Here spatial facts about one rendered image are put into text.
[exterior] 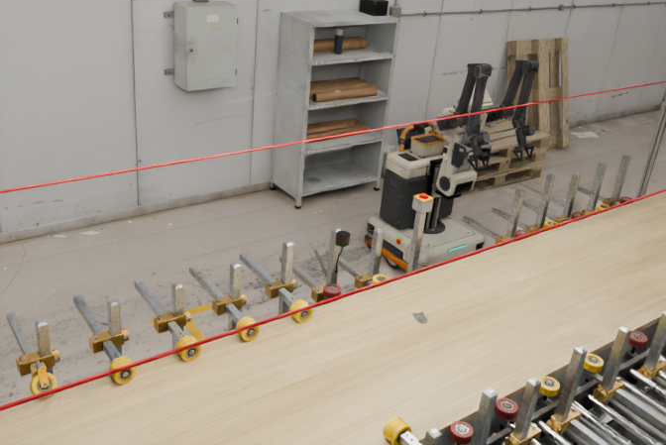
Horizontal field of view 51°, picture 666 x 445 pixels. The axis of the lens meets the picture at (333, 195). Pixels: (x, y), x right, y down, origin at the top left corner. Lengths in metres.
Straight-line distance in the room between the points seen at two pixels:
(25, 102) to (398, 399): 3.42
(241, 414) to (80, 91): 3.22
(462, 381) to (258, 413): 0.78
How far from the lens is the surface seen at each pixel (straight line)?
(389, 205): 5.05
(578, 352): 2.63
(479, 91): 4.32
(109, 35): 5.15
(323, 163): 6.40
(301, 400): 2.53
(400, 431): 2.38
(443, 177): 4.81
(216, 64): 5.26
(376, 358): 2.76
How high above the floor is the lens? 2.58
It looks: 25 degrees down
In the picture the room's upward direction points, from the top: 6 degrees clockwise
